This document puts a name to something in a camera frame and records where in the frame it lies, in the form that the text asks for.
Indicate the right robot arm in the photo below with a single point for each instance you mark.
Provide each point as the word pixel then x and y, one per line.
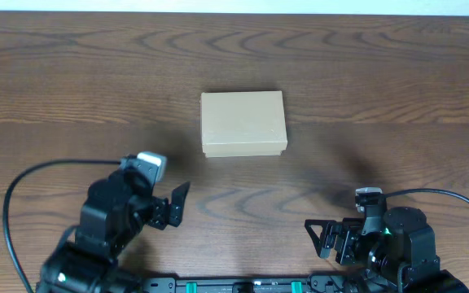
pixel 395 247

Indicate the brown cardboard box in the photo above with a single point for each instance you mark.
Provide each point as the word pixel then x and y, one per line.
pixel 243 124

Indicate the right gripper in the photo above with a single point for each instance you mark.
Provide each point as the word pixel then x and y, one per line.
pixel 350 229

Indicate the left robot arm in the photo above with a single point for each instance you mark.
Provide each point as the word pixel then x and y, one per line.
pixel 69 269

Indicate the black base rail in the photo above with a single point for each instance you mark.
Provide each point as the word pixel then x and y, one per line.
pixel 238 285

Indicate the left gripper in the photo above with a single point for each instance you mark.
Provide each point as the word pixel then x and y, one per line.
pixel 159 216

